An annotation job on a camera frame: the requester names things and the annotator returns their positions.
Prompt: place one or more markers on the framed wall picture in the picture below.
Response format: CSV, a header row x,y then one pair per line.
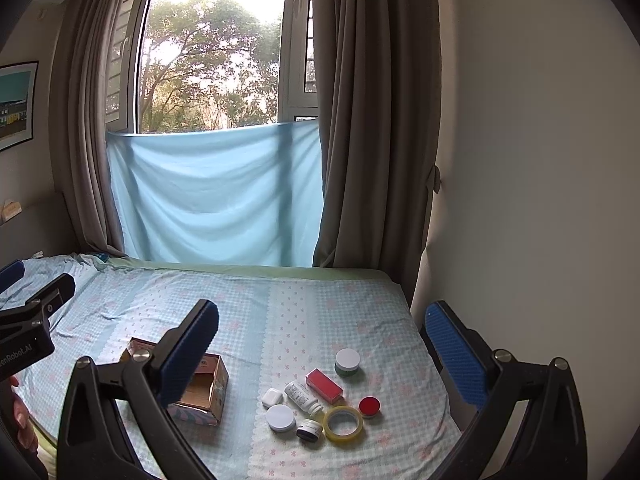
x,y
17,105

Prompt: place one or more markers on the padded headboard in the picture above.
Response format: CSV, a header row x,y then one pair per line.
x,y
45,230

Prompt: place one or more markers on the round jar with white lid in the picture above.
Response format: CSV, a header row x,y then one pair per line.
x,y
280,417

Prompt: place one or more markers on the small beige box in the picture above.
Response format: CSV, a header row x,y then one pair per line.
x,y
10,209

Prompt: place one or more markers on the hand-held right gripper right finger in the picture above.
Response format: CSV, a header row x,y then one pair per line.
x,y
455,355

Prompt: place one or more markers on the blue checked floral bedsheet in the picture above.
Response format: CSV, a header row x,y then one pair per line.
x,y
300,320

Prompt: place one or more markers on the curtain tieback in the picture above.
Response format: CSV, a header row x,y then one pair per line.
x,y
434,180

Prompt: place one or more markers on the red rectangular box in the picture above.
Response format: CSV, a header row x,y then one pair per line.
x,y
325,386

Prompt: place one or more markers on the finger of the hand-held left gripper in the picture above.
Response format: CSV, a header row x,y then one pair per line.
x,y
57,290
10,272

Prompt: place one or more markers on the green jar with white lid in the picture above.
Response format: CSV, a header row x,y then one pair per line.
x,y
347,359

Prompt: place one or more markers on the clear yellowish tape roll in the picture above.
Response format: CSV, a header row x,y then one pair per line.
x,y
328,429

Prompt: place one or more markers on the small dark jar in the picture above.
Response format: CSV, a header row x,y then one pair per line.
x,y
310,431

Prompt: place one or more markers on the small jar with red lid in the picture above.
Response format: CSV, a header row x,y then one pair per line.
x,y
369,405

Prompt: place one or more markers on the pale green sheet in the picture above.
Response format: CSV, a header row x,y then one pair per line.
x,y
250,271

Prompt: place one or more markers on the cardboard box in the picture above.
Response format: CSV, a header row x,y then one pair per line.
x,y
220,385

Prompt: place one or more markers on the tree outside window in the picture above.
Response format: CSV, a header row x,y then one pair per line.
x,y
210,60

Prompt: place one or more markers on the person's left hand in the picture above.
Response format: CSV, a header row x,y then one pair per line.
x,y
22,415

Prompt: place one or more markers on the grey-brown curtain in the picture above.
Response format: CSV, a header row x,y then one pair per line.
x,y
85,135
375,110

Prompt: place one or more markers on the small blue object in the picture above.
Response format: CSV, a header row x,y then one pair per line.
x,y
102,257

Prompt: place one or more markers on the light blue hanging cloth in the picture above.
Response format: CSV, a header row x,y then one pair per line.
x,y
215,195

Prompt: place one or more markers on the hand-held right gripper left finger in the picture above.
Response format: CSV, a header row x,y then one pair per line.
x,y
190,352

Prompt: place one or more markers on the white earbuds case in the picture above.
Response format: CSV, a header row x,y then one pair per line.
x,y
272,398

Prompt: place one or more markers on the white pill bottle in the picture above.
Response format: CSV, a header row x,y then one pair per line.
x,y
300,394

